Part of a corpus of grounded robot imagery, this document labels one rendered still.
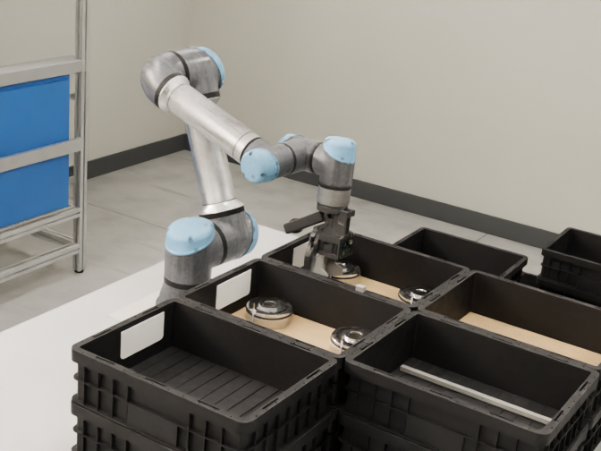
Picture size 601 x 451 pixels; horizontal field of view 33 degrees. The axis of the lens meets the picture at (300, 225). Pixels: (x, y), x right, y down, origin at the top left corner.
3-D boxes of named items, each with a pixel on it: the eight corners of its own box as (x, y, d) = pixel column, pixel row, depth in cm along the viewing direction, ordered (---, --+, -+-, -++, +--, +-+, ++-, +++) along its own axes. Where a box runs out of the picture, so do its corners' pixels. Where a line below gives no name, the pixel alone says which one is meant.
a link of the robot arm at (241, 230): (194, 269, 257) (147, 55, 250) (234, 254, 268) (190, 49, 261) (228, 267, 249) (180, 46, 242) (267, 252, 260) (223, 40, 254)
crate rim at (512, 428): (340, 370, 189) (341, 359, 188) (412, 319, 213) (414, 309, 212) (545, 449, 170) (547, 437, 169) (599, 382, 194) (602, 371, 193)
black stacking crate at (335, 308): (172, 349, 212) (174, 299, 208) (254, 304, 236) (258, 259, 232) (334, 415, 193) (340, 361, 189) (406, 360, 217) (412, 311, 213)
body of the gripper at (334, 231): (335, 264, 231) (342, 213, 227) (304, 253, 235) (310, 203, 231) (352, 257, 237) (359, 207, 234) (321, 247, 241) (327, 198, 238)
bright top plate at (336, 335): (321, 339, 212) (322, 336, 212) (347, 324, 220) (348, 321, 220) (362, 355, 207) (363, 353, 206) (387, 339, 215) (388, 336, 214)
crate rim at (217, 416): (66, 359, 184) (66, 346, 184) (173, 307, 208) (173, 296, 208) (245, 438, 165) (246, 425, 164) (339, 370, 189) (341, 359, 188)
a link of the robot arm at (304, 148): (266, 137, 232) (303, 148, 226) (296, 129, 240) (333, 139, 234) (263, 170, 235) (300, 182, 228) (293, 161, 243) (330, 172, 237)
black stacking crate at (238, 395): (67, 404, 188) (68, 350, 184) (171, 349, 212) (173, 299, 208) (241, 487, 169) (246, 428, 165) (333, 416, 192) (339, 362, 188)
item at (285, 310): (236, 307, 223) (237, 304, 223) (266, 294, 230) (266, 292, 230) (272, 322, 217) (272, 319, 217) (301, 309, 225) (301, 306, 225)
